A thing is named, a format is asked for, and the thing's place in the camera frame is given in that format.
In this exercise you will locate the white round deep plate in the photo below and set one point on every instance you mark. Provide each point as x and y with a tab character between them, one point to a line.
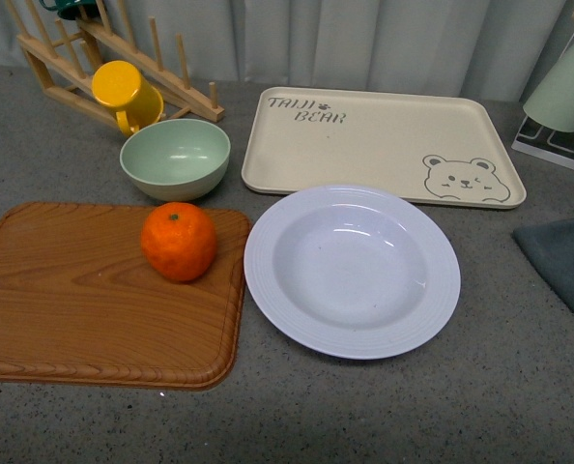
352	272

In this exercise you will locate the orange mandarin fruit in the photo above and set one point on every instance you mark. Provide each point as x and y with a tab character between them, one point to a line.
179	241

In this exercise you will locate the light green bowl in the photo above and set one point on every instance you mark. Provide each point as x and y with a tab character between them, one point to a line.
177	160

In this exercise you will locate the beige bear serving tray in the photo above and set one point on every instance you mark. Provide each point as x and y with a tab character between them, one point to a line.
431	150

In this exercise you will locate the yellow mug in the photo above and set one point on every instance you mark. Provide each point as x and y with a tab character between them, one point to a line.
133	101

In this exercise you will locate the wooden cutting board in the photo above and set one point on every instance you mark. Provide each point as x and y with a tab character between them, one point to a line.
79	303

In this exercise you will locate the grey curtain backdrop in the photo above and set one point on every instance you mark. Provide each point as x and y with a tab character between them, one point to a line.
480	50

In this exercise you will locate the grey folded cloth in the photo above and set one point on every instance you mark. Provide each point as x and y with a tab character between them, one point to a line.
550	249

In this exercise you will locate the wooden dish drying rack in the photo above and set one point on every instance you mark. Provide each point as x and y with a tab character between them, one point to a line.
58	70

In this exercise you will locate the light green cup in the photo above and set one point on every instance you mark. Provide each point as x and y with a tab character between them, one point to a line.
551	104

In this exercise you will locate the dark green mug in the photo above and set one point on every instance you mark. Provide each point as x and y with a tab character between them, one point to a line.
71	9

